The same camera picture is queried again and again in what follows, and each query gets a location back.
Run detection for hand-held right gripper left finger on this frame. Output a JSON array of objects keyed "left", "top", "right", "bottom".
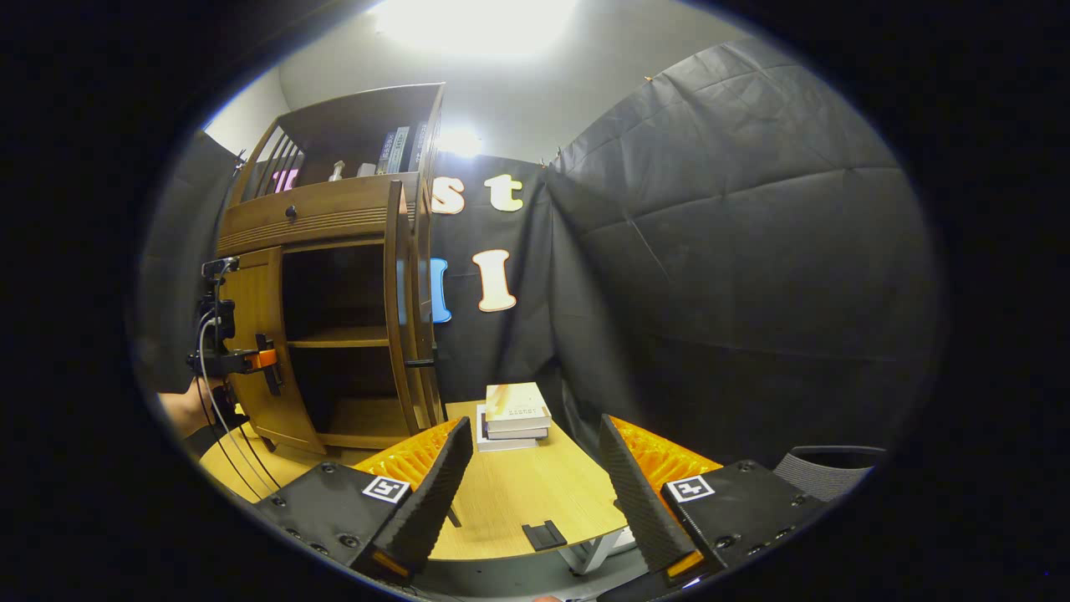
[{"left": 251, "top": 416, "right": 474, "bottom": 579}]

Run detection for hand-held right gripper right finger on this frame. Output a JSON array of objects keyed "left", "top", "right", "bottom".
[{"left": 599, "top": 414, "right": 833, "bottom": 586}]

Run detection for wooden cabinet door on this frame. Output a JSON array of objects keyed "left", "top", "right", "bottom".
[
  {"left": 383, "top": 180, "right": 440, "bottom": 436},
  {"left": 219, "top": 245, "right": 327, "bottom": 457}
]

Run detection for wooden double-door shoe cabinet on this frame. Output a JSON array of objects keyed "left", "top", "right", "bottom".
[{"left": 216, "top": 82, "right": 446, "bottom": 457}]

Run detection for wooden inner cabinet shelf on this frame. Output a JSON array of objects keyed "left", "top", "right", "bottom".
[{"left": 287, "top": 326, "right": 392, "bottom": 349}]

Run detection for white table leg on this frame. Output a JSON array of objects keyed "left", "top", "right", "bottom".
[{"left": 556, "top": 527, "right": 636, "bottom": 576}]

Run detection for white flat book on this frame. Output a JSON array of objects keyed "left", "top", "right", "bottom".
[{"left": 475, "top": 404, "right": 544, "bottom": 453}]

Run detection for small black table clip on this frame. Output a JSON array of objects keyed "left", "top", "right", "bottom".
[{"left": 522, "top": 519, "right": 568, "bottom": 552}]

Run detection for grey flat book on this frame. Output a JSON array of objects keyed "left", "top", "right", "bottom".
[{"left": 482, "top": 414, "right": 550, "bottom": 441}]

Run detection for beige flat book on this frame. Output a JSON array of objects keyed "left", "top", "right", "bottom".
[{"left": 485, "top": 382, "right": 553, "bottom": 434}]

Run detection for wooden drawer with black knob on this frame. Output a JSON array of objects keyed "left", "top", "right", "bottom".
[{"left": 216, "top": 171, "right": 419, "bottom": 256}]

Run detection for grey mesh chair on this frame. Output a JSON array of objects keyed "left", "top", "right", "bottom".
[{"left": 772, "top": 446, "right": 889, "bottom": 503}]

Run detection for black backdrop cloth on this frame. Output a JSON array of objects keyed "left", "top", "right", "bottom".
[{"left": 134, "top": 38, "right": 941, "bottom": 469}]

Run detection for large ceiling light panel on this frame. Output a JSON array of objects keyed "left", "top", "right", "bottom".
[{"left": 372, "top": 0, "right": 579, "bottom": 55}]

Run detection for white cable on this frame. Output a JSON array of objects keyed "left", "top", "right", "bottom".
[{"left": 198, "top": 316, "right": 270, "bottom": 494}]

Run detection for black cable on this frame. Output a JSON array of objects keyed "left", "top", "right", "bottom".
[{"left": 196, "top": 368, "right": 283, "bottom": 494}]

